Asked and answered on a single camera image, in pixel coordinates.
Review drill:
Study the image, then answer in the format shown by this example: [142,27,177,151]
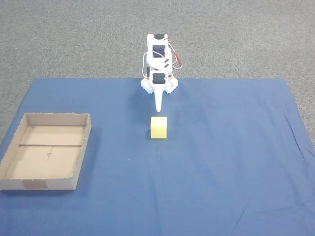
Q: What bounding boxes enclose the yellow foam block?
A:
[150,116,168,140]

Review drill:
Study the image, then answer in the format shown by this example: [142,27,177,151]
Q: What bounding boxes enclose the blue cloth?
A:
[0,78,315,236]

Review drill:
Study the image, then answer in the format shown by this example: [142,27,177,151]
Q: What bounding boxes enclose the red and white arm cable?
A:
[163,38,184,70]

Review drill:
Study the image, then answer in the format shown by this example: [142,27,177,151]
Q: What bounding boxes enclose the shallow cardboard box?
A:
[0,112,93,192]

